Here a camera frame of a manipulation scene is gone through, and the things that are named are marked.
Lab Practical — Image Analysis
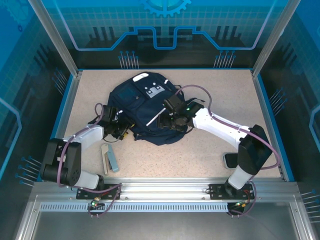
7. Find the navy blue backpack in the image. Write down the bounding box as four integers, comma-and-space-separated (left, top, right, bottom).
107, 71, 195, 147

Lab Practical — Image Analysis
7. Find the blue grey stationery box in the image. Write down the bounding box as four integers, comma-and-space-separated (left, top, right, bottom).
106, 147, 121, 173

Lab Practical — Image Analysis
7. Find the beige ruler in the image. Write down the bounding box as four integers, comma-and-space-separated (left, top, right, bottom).
100, 143, 112, 174

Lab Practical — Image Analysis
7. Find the black smartphone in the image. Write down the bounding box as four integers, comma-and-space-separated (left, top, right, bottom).
222, 152, 240, 170

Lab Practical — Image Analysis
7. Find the blue table edge trim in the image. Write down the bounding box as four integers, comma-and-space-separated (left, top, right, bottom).
36, 72, 75, 182
77, 67, 253, 72
256, 72, 296, 182

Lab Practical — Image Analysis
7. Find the small lit circuit board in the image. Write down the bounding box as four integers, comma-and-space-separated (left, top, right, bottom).
90, 196, 105, 208
233, 199, 251, 209

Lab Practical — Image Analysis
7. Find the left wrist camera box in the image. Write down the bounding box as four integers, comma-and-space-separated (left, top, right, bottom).
101, 104, 123, 124

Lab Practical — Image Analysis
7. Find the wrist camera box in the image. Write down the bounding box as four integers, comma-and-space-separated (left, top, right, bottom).
162, 94, 186, 114
101, 104, 123, 124

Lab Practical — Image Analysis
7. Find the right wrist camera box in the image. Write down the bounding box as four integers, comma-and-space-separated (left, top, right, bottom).
162, 94, 186, 114

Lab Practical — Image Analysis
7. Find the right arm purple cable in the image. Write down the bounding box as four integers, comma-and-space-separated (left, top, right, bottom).
174, 84, 281, 219

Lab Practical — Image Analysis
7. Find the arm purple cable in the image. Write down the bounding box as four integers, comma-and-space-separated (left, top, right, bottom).
57, 102, 123, 219
174, 84, 281, 219

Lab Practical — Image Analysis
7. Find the aluminium side rail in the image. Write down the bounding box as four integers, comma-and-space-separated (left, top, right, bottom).
41, 71, 83, 182

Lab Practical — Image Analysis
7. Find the aluminium mounting rail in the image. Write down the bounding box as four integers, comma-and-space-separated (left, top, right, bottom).
32, 177, 299, 202

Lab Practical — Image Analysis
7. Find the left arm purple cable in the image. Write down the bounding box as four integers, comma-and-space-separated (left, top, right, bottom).
57, 102, 123, 219

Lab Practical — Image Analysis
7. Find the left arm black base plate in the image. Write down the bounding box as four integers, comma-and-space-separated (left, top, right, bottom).
76, 183, 123, 200

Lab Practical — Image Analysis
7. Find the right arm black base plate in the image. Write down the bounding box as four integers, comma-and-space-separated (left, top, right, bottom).
208, 183, 255, 200

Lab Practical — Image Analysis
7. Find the slotted grey cable duct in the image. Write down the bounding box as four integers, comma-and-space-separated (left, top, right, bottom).
39, 202, 230, 213

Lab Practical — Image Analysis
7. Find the left aluminium frame post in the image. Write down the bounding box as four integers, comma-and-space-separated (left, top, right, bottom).
27, 0, 84, 79

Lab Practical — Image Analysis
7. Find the aluminium frame post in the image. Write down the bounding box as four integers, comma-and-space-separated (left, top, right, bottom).
250, 0, 301, 79
27, 0, 84, 79

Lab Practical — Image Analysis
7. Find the right aluminium frame post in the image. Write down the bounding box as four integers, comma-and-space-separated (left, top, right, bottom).
250, 0, 301, 79

